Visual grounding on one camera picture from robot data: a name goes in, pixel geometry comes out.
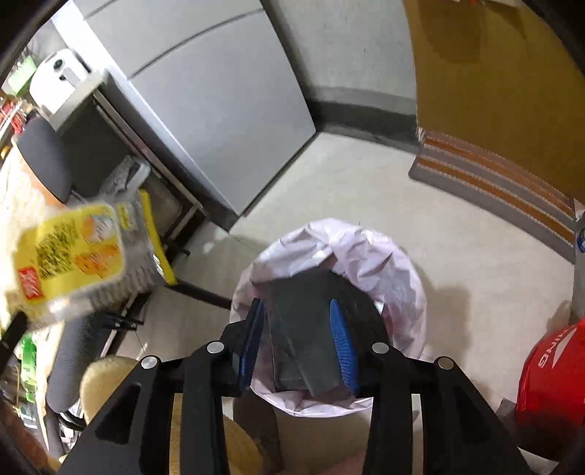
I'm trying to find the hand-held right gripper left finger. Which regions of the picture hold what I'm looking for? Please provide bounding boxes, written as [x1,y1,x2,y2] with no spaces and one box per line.
[59,297,266,475]

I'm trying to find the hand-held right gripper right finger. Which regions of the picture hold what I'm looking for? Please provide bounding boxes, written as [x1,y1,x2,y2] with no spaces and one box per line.
[329,299,533,475]

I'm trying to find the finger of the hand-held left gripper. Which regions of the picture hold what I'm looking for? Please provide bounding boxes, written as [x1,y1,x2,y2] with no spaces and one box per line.
[0,311,28,366]

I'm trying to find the black plastic bag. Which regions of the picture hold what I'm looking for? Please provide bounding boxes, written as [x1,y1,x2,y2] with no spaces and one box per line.
[263,269,389,396]

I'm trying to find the trash bin with white liner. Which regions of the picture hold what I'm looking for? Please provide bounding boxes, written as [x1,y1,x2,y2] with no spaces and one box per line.
[229,218,428,418]

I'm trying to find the clear package with yellow label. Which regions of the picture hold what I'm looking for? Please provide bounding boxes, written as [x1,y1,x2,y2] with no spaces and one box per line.
[9,189,179,327]

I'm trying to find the grey office chair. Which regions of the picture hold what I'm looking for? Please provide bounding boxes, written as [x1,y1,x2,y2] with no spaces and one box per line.
[14,116,154,457]

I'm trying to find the white plastic storage bin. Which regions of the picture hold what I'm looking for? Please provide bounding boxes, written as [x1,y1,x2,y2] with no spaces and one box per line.
[98,155,151,197]

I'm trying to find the row of condiment bottles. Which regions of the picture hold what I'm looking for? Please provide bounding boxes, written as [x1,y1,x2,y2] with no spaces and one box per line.
[0,89,33,151]

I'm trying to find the striped door mat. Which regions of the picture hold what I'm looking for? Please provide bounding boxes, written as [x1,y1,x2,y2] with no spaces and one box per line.
[408,128,579,263]

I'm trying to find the red bag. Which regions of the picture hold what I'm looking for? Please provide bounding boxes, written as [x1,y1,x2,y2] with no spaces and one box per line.
[514,317,585,462]

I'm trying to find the white refrigerator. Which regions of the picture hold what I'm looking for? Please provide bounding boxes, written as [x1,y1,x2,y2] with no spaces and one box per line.
[68,0,318,217]

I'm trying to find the green utensil basket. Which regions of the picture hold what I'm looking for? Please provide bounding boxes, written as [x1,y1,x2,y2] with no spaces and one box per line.
[4,57,37,94]

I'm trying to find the white air fryer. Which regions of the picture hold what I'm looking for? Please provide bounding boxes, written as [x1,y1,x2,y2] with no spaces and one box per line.
[30,50,92,113]

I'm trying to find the yellow wooden door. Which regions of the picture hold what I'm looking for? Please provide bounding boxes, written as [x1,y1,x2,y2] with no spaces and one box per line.
[402,0,585,206]

